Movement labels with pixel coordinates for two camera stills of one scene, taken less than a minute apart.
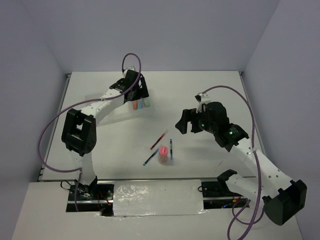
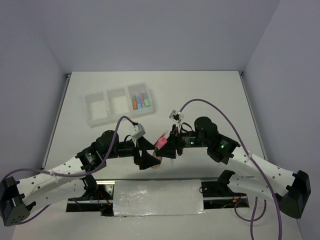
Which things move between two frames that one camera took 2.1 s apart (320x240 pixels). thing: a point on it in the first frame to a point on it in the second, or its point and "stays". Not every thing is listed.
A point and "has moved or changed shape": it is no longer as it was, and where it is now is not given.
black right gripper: (189, 115) to (168, 150)
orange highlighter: (135, 105) stays
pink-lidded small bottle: (163, 154) has moved or changed shape
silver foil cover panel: (153, 197) stays
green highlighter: (147, 103) stays
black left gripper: (143, 92) to (146, 160)
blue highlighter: (139, 105) stays
